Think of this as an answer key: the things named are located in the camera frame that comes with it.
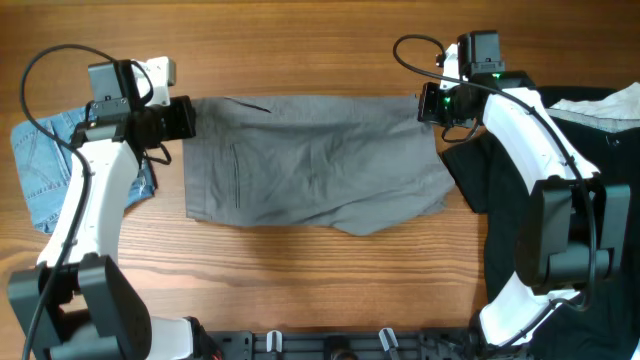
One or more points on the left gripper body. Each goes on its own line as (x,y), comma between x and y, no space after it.
(169,123)

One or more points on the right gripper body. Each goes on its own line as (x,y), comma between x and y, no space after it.
(443,106)

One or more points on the grey shorts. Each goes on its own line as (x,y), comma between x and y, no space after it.
(358,164)

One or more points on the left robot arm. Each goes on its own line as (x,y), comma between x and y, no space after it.
(75,303)

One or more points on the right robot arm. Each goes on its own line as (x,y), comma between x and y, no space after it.
(573,233)

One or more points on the dark garment at back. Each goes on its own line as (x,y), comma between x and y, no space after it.
(550,95)

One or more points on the folded blue denim shorts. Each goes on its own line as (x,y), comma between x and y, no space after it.
(44,168)

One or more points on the white garment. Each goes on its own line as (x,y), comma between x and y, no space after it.
(615,113)

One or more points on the black garment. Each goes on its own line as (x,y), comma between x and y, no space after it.
(491,184)

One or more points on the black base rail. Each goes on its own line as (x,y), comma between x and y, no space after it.
(446,344)

